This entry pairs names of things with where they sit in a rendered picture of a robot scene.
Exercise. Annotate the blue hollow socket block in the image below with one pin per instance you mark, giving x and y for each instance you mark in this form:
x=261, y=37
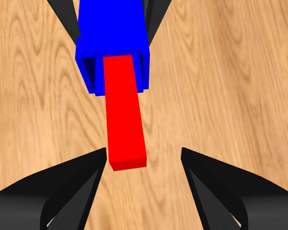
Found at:
x=110, y=26

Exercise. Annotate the thin red peg bar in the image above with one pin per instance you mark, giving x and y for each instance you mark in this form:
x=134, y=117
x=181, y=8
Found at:
x=124, y=119

